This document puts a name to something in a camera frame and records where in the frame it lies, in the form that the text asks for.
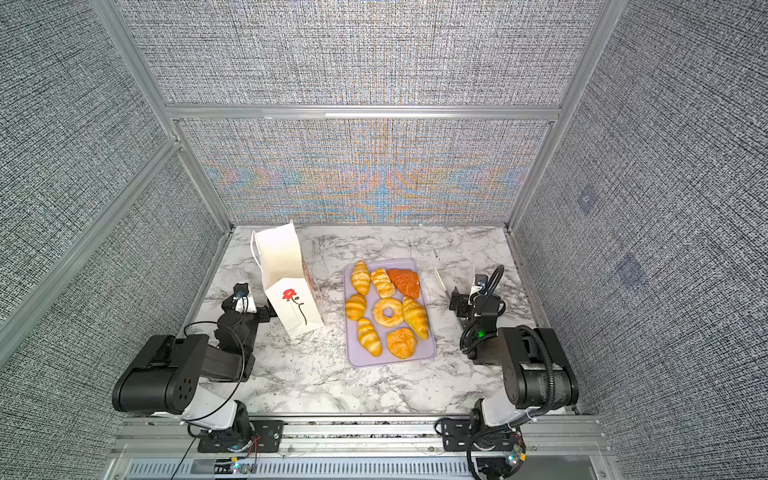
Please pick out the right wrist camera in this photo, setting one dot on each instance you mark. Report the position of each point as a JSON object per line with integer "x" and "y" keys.
{"x": 480, "y": 284}

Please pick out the golden ring donut bread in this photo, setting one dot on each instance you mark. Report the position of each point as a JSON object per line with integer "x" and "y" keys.
{"x": 388, "y": 312}

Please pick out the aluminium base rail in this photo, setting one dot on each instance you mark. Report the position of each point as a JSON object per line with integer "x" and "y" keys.
{"x": 356, "y": 446}

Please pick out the small striped croissant left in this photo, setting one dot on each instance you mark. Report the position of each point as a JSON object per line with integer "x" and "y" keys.
{"x": 355, "y": 307}

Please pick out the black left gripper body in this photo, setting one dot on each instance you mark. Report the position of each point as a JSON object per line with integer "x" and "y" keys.
{"x": 252, "y": 309}

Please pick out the twisted golden bread roll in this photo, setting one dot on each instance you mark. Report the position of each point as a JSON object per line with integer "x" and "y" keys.
{"x": 382, "y": 283}

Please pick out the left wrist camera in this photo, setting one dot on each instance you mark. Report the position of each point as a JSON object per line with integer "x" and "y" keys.
{"x": 240, "y": 291}

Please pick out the round golden pastry bottom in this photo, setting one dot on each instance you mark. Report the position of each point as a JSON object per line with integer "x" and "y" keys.
{"x": 402, "y": 343}

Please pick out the white paper bag red flower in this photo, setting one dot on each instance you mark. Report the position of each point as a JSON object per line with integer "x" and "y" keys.
{"x": 285, "y": 279}

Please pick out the large striped croissant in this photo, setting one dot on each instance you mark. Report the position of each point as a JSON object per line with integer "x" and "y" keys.
{"x": 416, "y": 317}

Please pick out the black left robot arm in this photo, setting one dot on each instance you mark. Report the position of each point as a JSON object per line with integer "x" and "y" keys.
{"x": 190, "y": 379}

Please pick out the reddish brown croissant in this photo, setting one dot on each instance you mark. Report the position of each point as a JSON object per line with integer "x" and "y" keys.
{"x": 405, "y": 281}

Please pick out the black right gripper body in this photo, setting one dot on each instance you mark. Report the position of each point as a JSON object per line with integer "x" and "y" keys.
{"x": 464, "y": 302}

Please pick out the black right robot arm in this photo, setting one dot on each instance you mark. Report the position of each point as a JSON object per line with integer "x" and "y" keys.
{"x": 536, "y": 379}

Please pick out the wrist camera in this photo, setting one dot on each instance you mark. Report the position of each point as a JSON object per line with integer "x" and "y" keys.
{"x": 240, "y": 291}
{"x": 480, "y": 284}

